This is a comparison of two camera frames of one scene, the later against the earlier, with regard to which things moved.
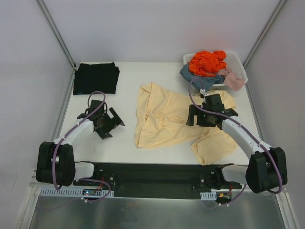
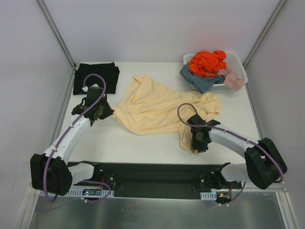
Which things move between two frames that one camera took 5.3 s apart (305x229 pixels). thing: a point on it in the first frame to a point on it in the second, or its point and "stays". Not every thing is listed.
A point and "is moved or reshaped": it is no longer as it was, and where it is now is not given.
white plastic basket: x=233 y=65 stays
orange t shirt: x=207 y=63 stays
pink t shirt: x=231 y=79 stays
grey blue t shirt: x=203 y=82 stays
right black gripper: x=197 y=117 to x=197 y=143
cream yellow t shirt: x=161 y=116 is moved or reshaped
